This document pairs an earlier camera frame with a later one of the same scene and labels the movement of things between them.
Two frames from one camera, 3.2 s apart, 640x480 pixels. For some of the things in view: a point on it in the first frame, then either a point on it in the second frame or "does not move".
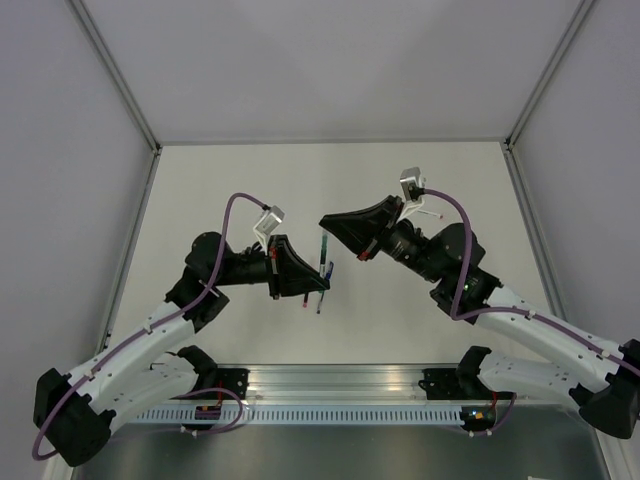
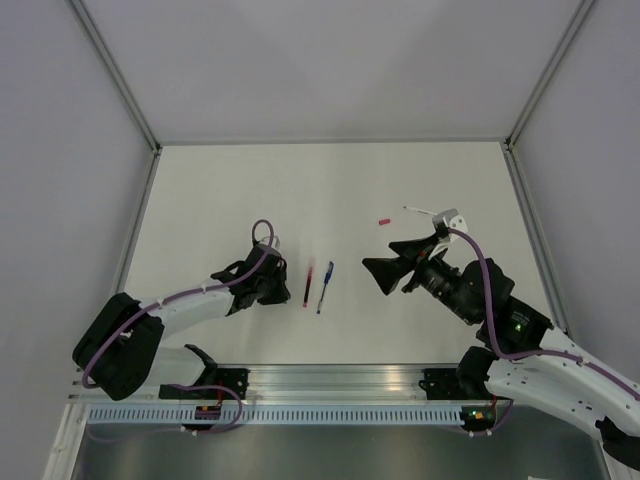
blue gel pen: x=328 y=276 does not move
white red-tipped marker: x=431 y=213 does not move
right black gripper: x=362 y=231 to x=413 y=254
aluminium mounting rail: x=344 y=386 does not move
